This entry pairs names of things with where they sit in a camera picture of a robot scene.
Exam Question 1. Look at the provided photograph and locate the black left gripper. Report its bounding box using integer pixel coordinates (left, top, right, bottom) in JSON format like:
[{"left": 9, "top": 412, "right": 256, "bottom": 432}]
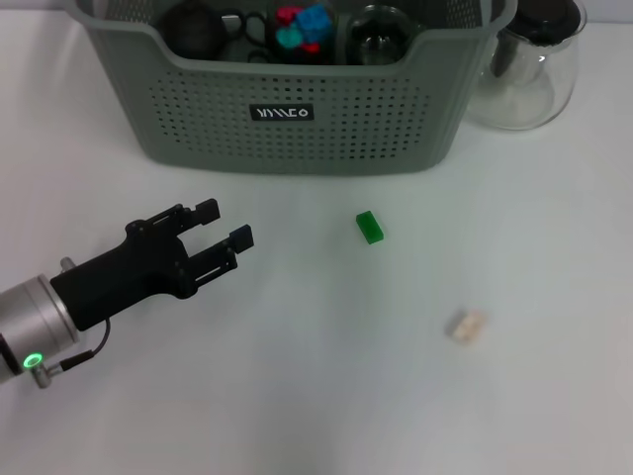
[{"left": 49, "top": 197, "right": 255, "bottom": 332}]

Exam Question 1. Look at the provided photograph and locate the green rectangular toy brick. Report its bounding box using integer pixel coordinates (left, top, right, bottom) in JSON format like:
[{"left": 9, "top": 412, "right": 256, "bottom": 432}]
[{"left": 354, "top": 210, "right": 385, "bottom": 244}]

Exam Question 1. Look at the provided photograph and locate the teal square toy plate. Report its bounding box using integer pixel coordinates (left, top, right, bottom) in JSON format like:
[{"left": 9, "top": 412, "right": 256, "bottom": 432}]
[{"left": 274, "top": 27, "right": 304, "bottom": 50}]

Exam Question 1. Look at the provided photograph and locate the blue square toy plate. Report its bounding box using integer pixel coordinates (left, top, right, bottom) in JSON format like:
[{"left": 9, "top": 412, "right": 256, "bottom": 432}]
[{"left": 295, "top": 3, "right": 331, "bottom": 36}]

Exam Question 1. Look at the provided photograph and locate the cream toy brick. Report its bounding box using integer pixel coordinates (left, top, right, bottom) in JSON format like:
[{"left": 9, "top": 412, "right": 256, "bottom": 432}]
[{"left": 447, "top": 309, "right": 489, "bottom": 346}]

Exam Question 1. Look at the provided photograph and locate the grey-green perforated storage bin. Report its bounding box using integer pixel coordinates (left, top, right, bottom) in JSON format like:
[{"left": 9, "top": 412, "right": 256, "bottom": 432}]
[{"left": 73, "top": 0, "right": 518, "bottom": 177}]

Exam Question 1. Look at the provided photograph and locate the dark clay teapot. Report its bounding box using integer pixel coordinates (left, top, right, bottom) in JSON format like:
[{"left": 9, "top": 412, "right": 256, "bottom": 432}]
[{"left": 158, "top": 0, "right": 231, "bottom": 60}]

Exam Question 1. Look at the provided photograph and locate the glass carafe with black lid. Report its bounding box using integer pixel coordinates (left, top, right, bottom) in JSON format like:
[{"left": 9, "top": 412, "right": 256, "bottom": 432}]
[{"left": 464, "top": 0, "right": 588, "bottom": 131}]

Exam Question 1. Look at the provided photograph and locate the thin black left wrist cable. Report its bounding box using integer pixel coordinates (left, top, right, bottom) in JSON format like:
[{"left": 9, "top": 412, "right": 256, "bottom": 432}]
[{"left": 53, "top": 319, "right": 111, "bottom": 370}]

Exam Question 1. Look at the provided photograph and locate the silver left cable plug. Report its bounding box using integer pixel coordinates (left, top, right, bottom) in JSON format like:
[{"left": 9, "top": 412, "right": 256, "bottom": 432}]
[{"left": 29, "top": 363, "right": 58, "bottom": 390}]

